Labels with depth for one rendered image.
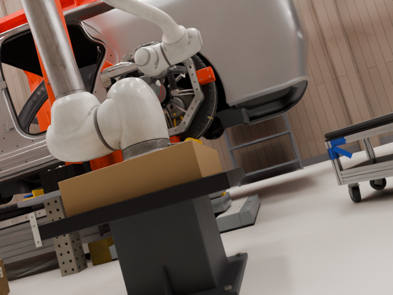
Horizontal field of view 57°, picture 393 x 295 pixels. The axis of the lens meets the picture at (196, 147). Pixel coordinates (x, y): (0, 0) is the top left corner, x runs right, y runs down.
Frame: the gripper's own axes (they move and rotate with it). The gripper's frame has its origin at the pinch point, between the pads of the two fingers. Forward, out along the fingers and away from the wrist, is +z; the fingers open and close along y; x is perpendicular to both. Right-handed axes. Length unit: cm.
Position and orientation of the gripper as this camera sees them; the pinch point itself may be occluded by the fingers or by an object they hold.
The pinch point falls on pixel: (171, 78)
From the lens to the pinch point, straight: 188.1
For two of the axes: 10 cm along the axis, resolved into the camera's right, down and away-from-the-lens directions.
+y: 9.4, -2.9, -2.0
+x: -2.8, -9.6, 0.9
